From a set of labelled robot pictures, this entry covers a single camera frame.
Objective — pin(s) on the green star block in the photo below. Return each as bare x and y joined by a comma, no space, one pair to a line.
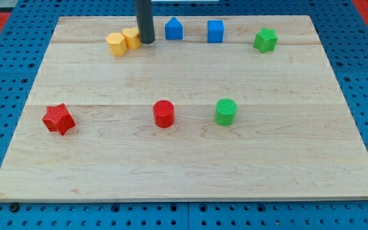
265,40

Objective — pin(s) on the yellow heart block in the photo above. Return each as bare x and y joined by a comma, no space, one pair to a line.
132,37

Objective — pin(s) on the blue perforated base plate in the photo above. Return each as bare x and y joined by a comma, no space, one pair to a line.
343,30

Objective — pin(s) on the blue pentagon house block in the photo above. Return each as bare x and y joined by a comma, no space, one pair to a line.
173,29

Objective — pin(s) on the green cylinder block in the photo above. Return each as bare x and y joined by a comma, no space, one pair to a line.
225,111

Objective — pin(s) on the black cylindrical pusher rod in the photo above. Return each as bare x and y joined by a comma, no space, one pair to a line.
144,15

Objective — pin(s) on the light wooden board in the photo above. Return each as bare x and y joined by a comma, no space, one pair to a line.
293,136

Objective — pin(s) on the blue cube block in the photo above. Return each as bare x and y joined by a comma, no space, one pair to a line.
215,31

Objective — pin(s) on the red star block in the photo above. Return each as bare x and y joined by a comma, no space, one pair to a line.
58,119

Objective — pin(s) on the red cylinder block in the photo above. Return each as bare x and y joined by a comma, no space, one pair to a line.
163,112

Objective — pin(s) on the yellow hexagon block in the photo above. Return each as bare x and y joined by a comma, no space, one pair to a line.
117,44

